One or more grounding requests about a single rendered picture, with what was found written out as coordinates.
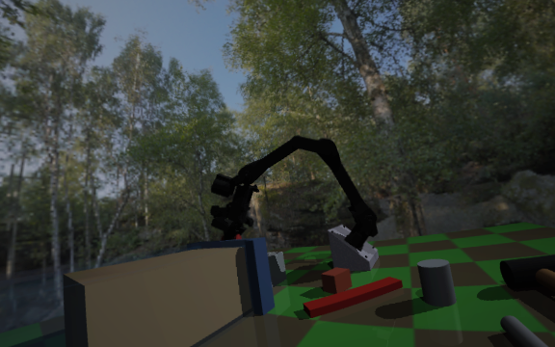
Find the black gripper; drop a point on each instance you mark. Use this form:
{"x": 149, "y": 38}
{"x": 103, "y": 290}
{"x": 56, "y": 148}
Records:
{"x": 236, "y": 219}

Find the black mallet with brown wooden handle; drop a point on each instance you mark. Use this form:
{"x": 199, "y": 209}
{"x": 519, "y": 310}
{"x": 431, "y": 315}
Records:
{"x": 529, "y": 272}

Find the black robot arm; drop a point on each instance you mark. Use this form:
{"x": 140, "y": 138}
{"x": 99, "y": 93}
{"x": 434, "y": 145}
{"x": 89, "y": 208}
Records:
{"x": 365, "y": 218}

